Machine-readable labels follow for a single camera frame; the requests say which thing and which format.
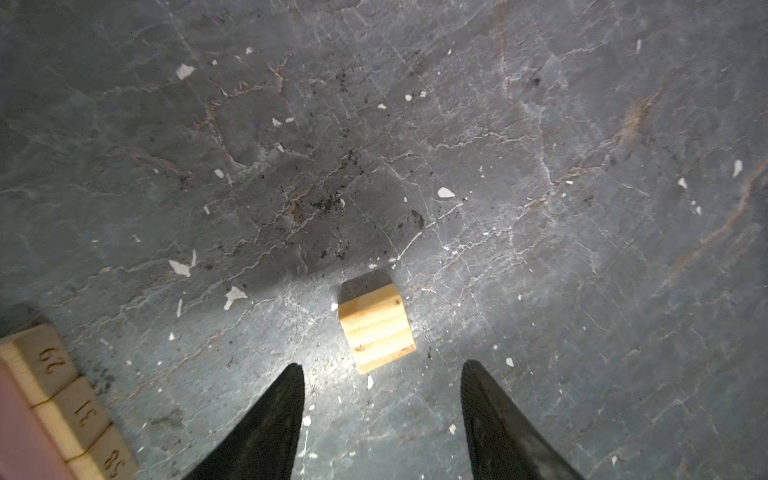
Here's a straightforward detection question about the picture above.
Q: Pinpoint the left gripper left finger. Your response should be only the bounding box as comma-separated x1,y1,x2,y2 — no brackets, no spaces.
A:
187,363,305,479

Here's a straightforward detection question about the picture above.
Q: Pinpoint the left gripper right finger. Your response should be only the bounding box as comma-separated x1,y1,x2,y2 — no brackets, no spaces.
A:
460,360,582,479

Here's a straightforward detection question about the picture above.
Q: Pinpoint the small grooved wood block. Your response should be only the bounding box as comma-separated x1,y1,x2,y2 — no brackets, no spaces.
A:
338,283,416,375

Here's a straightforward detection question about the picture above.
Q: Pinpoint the pink block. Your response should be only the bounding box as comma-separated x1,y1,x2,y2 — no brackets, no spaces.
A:
1,366,73,480

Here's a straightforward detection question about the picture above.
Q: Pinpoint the natural wood block long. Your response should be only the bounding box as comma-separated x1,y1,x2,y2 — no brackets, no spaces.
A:
1,323,78,406

